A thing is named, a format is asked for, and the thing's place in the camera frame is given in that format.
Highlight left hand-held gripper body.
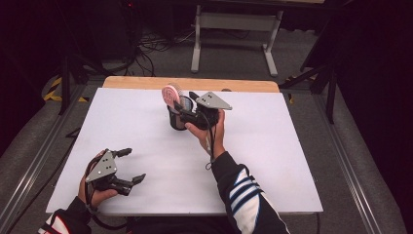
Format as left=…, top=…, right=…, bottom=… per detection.
left=85, top=149, right=134, bottom=197

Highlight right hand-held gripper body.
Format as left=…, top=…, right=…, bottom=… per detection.
left=179, top=91, right=234, bottom=132

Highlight pink hair brush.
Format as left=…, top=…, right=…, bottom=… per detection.
left=161, top=82, right=185, bottom=111

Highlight black mesh pen holder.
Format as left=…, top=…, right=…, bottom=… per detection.
left=167, top=95, right=197, bottom=132

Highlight person's left hand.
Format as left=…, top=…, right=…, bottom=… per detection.
left=77, top=149, right=119, bottom=210

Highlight person's right hand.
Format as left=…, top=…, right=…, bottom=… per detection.
left=184, top=108, right=227, bottom=161

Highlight white table cover board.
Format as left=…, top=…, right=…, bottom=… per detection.
left=46, top=87, right=324, bottom=217

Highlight black metal stand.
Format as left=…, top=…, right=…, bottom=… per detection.
left=279, top=61, right=339, bottom=125
left=57, top=53, right=89, bottom=116

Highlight yellow black hazard tape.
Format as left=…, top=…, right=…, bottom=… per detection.
left=43, top=76, right=90, bottom=103

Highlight left hand-held gripper black cable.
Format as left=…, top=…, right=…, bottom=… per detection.
left=83, top=155, right=130, bottom=231

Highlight hand-held gripper black cable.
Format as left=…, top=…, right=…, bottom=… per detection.
left=83, top=155, right=130, bottom=231
left=198, top=111, right=218, bottom=172

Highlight right hand-held gripper black cable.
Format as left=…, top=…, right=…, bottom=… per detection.
left=198, top=111, right=218, bottom=172

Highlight black floor cables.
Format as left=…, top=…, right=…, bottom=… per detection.
left=106, top=27, right=196, bottom=77

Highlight aluminium floor rail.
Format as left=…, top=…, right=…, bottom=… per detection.
left=0, top=82, right=87, bottom=228
left=313, top=94, right=384, bottom=234

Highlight grey metal desk frame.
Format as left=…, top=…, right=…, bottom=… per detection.
left=190, top=4, right=284, bottom=78

